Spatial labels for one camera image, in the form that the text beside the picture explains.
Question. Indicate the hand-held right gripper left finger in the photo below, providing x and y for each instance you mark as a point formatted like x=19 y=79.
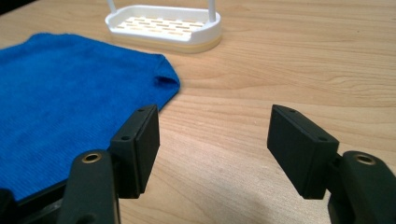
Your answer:
x=137 y=155

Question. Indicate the white drying rack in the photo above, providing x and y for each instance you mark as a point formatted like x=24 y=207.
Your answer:
x=168 y=26

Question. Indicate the blue cloth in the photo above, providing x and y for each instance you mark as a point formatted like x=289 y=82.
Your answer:
x=62 y=109

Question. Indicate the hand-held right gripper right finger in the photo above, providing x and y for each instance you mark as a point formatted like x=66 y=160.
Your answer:
x=299 y=155

